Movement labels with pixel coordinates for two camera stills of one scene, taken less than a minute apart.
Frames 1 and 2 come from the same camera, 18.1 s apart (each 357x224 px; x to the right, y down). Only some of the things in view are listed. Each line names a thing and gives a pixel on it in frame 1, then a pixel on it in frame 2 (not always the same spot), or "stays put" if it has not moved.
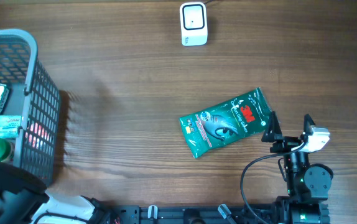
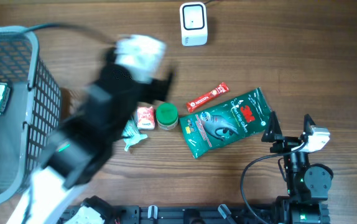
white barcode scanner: x=194 y=26 stays put
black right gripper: x=285 y=142 stays put
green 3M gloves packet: x=213 y=128 stays put
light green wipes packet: x=3 y=126 -> x=131 y=134
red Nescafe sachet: x=37 y=132 -> x=207 y=96
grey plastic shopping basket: x=9 y=56 stays put
